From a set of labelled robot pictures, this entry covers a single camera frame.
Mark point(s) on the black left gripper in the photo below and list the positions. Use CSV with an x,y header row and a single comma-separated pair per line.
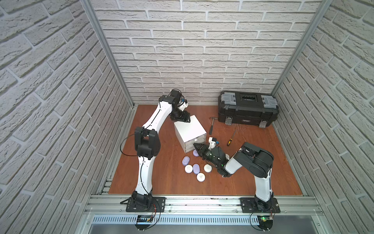
x,y
181,117

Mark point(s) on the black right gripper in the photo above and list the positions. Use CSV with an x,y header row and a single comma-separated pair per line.
x,y
201,151

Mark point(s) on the white drawer cabinet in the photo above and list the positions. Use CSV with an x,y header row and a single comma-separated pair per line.
x,y
189,133

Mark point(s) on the white round earphone case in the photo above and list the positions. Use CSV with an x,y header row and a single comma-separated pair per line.
x,y
188,169
207,168
201,177

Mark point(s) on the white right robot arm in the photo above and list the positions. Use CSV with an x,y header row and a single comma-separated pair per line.
x,y
256,160

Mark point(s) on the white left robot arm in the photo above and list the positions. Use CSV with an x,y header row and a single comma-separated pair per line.
x,y
147,142

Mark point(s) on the purple earphone case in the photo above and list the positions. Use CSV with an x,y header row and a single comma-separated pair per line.
x,y
196,168
186,161
195,153

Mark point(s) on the yellow black screwdriver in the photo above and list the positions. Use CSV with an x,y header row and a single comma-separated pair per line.
x,y
231,139

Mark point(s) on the steel claw hammer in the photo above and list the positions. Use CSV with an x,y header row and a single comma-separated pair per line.
x,y
212,124

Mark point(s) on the black plastic toolbox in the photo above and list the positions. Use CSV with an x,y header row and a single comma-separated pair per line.
x,y
247,108

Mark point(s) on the left controller board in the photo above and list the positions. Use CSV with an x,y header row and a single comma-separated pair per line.
x,y
144,222

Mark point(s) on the controller board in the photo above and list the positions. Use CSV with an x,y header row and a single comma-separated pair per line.
x,y
265,223
144,222

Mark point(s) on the right controller board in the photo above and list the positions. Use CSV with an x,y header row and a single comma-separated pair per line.
x,y
265,223

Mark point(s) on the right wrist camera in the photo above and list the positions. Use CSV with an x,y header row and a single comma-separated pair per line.
x,y
212,142

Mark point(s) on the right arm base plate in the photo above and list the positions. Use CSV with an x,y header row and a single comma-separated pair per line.
x,y
255,205

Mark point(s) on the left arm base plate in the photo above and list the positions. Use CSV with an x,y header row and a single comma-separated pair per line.
x,y
150,205

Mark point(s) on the aluminium frame rail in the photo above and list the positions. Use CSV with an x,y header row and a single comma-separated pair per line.
x,y
206,205

